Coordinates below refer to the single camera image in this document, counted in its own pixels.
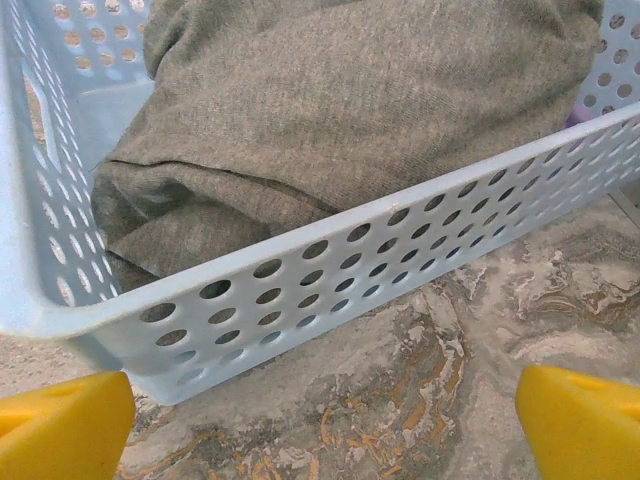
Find light blue perforated plastic basket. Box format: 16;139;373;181
0;0;640;407

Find purple printed t-shirt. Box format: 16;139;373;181
563;103;596;132

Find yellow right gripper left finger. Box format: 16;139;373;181
0;370;136;480

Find aluminium side rail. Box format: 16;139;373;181
610;190;640;227

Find grey green t-shirt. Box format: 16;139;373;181
92;0;606;294

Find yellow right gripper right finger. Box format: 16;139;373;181
516;364;640;480

